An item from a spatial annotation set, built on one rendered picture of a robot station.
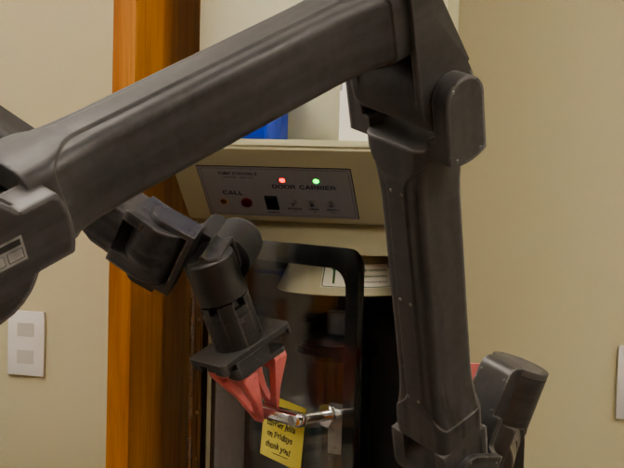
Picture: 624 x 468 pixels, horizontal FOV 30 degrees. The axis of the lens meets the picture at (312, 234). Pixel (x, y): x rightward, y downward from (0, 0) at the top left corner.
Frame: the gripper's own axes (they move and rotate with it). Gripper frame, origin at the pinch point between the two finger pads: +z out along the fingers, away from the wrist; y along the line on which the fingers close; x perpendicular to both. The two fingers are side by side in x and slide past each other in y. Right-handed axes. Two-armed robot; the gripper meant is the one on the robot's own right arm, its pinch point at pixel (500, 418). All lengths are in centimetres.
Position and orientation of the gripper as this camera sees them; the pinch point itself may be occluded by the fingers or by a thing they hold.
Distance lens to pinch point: 134.0
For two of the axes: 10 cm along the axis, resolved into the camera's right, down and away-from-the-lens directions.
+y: 0.2, -10.0, -0.6
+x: -9.7, -0.3, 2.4
